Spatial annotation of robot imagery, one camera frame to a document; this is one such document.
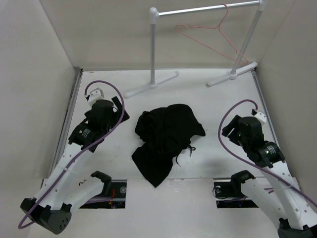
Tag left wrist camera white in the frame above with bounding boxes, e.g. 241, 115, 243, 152
87, 87, 105, 106

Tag black trousers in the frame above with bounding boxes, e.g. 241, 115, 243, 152
132, 104, 206, 187

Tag white clothes rack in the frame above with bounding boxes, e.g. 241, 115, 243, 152
125, 0, 267, 99

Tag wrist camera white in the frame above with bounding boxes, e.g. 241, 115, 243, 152
251, 109, 267, 124
87, 87, 105, 106

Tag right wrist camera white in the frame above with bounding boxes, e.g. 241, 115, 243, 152
251, 109, 267, 124

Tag pink wire hanger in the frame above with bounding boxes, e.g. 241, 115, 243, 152
175, 3, 249, 66

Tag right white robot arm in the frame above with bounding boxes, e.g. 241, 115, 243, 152
218, 113, 317, 238

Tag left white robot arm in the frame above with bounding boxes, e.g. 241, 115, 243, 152
20, 96, 130, 235

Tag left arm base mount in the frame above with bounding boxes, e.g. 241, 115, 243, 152
80, 180, 127, 209

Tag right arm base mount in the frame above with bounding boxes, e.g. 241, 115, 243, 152
212, 181, 257, 209

